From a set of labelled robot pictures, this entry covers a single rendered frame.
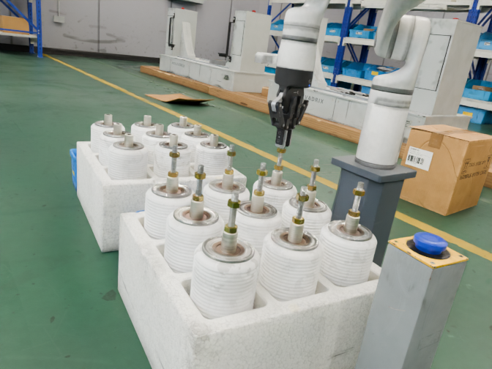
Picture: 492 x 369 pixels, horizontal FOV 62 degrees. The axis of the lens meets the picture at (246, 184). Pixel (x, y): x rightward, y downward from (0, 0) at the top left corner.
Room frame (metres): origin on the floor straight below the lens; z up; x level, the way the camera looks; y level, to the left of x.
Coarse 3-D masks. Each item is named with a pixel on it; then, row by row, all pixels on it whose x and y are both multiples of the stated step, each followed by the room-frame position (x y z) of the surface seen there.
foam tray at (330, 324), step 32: (128, 224) 0.71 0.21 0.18; (128, 256) 0.69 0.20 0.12; (160, 256) 0.60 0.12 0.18; (128, 288) 0.68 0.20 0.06; (160, 288) 0.53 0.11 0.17; (256, 288) 0.55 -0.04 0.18; (320, 288) 0.59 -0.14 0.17; (352, 288) 0.58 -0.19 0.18; (160, 320) 0.52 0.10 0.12; (192, 320) 0.45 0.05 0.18; (224, 320) 0.46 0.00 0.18; (256, 320) 0.47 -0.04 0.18; (288, 320) 0.50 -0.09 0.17; (320, 320) 0.53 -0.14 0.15; (352, 320) 0.57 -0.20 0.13; (160, 352) 0.51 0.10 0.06; (192, 352) 0.42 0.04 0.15; (224, 352) 0.44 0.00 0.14; (256, 352) 0.47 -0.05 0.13; (288, 352) 0.50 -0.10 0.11; (320, 352) 0.54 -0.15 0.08; (352, 352) 0.58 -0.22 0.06
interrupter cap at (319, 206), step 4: (292, 200) 0.76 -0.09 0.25; (296, 200) 0.76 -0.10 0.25; (316, 200) 0.78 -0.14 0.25; (292, 204) 0.73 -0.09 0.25; (296, 204) 0.74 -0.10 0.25; (316, 204) 0.76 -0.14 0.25; (320, 204) 0.76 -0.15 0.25; (324, 204) 0.76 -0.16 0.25; (296, 208) 0.72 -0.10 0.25; (304, 208) 0.72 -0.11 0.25; (308, 208) 0.73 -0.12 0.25; (312, 208) 0.73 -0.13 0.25; (316, 208) 0.73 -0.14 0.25; (320, 208) 0.73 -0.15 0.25; (324, 208) 0.74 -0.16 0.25; (312, 212) 0.71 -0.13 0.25; (316, 212) 0.72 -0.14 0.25; (320, 212) 0.72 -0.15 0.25
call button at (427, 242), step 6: (414, 234) 0.49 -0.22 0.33; (420, 234) 0.49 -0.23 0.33; (426, 234) 0.49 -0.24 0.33; (432, 234) 0.49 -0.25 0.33; (414, 240) 0.48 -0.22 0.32; (420, 240) 0.47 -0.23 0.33; (426, 240) 0.47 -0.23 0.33; (432, 240) 0.47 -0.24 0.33; (438, 240) 0.48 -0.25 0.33; (444, 240) 0.48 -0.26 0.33; (420, 246) 0.47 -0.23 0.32; (426, 246) 0.47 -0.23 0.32; (432, 246) 0.46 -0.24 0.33; (438, 246) 0.46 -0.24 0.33; (444, 246) 0.47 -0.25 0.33; (426, 252) 0.47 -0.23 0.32; (432, 252) 0.47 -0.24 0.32; (438, 252) 0.47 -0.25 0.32
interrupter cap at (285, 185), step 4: (264, 180) 0.86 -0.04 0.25; (268, 180) 0.86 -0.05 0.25; (284, 180) 0.88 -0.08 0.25; (264, 184) 0.83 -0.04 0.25; (268, 184) 0.83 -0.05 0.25; (284, 184) 0.85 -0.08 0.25; (288, 184) 0.85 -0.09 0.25; (292, 184) 0.85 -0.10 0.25; (272, 188) 0.81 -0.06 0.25; (276, 188) 0.81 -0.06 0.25; (280, 188) 0.82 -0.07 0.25; (284, 188) 0.82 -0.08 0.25; (288, 188) 0.83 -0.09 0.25
